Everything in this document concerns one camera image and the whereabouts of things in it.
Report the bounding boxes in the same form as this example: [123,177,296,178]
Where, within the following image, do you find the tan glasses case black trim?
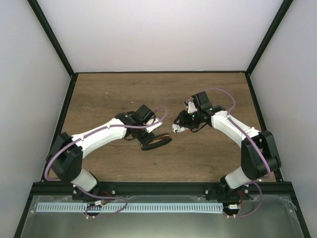
[140,133,172,151]

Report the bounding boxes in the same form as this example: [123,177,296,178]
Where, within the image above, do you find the tan glasses case striped trim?
[171,123,191,134]

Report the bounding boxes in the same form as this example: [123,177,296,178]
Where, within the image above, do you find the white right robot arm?
[171,106,281,200]

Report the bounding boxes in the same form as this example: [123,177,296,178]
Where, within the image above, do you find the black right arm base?
[204,176,248,203]

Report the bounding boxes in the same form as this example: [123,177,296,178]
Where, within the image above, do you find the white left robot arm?
[44,111,162,200]

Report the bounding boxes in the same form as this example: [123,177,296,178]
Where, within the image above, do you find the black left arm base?
[71,182,117,201]

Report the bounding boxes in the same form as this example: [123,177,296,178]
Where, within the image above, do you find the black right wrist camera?
[184,91,212,114]

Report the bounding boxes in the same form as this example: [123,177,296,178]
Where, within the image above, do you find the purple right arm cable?
[195,88,272,218]

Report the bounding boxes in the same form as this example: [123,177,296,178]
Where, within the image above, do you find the black aluminium frame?
[14,0,312,238]

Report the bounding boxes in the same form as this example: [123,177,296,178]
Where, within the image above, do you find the light blue slotted cable duct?
[36,202,223,214]

